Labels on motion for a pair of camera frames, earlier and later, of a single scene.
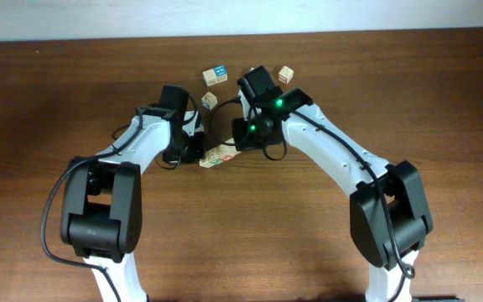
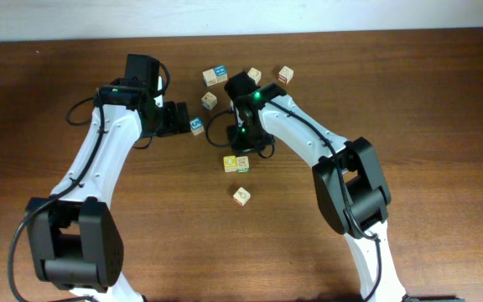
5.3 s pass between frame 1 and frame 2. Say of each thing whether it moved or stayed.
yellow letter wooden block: moved
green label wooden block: moved
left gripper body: moved
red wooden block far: stayed
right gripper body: stayed
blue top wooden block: stayed
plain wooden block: stayed
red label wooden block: moved
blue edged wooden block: stayed
